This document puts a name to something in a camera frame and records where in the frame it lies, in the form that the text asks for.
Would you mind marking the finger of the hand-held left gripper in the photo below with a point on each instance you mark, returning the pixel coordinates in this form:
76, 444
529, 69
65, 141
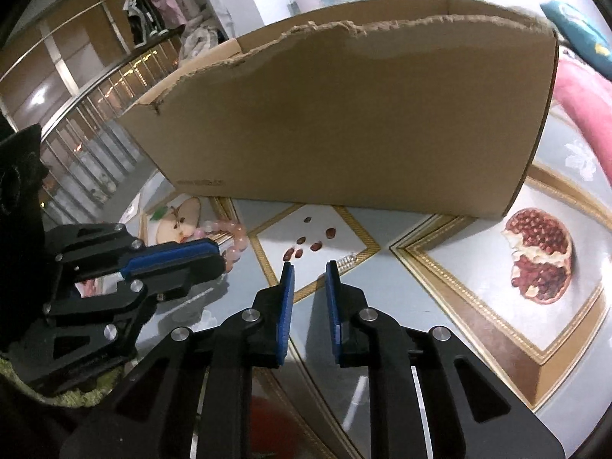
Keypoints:
162, 284
177, 254

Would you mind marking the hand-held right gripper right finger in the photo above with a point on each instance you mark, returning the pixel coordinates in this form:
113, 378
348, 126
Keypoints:
333, 315

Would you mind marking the brown cardboard box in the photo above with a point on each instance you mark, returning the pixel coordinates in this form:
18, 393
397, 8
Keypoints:
358, 119

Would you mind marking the metal stair railing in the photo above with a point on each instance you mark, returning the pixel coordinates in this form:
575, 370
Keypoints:
86, 143

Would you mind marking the black and white jacket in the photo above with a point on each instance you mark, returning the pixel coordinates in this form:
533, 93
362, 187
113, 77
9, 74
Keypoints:
143, 19

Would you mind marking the fruit print vinyl mat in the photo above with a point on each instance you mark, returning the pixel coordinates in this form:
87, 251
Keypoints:
430, 325

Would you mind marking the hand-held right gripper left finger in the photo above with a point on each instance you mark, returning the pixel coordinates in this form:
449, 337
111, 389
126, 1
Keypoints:
286, 315

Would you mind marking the pink hanging garment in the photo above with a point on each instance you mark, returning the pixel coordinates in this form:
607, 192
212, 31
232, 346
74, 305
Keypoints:
167, 2

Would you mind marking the white garment pile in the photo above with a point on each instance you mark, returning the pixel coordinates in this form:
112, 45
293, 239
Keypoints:
201, 40

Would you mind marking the wooden wardrobe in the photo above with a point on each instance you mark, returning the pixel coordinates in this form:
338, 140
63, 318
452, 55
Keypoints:
62, 33

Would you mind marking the small white barcode tag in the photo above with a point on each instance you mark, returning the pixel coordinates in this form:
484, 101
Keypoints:
346, 260

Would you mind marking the pink floral blanket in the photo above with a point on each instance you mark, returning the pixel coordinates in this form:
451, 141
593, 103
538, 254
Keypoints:
588, 100

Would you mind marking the teal patterned pillow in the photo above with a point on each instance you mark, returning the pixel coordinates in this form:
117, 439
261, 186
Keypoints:
578, 33

